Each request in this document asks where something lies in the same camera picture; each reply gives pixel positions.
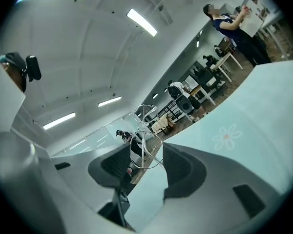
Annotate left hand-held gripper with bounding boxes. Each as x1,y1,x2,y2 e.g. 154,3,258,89
0,52,38,188

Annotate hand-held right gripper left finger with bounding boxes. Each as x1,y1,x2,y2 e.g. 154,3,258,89
49,143,131,215

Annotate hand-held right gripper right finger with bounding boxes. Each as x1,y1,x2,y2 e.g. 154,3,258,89
141,142,283,233

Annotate thin wire eyeglasses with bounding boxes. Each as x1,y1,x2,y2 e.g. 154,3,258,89
129,103,164,170

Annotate black cap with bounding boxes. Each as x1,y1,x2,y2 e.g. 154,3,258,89
0,52,27,94

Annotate round table with beige cloth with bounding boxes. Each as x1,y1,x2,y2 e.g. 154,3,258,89
151,116,176,134

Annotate black metal railing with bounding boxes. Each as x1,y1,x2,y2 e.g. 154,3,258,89
158,100,184,121

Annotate light blue floral tablecloth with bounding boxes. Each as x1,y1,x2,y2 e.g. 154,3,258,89
124,59,293,233

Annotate wooden desk with white legs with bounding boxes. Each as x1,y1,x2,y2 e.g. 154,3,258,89
189,84,217,107
209,51,244,82

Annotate black backpack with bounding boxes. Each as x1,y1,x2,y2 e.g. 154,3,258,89
167,85,179,98

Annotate black office chair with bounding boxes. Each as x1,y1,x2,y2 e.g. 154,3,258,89
197,68,227,92

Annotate white table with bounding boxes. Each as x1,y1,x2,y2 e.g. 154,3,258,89
258,8,293,60

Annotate black head-mounted camera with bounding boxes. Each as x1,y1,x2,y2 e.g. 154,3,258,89
25,55,42,82

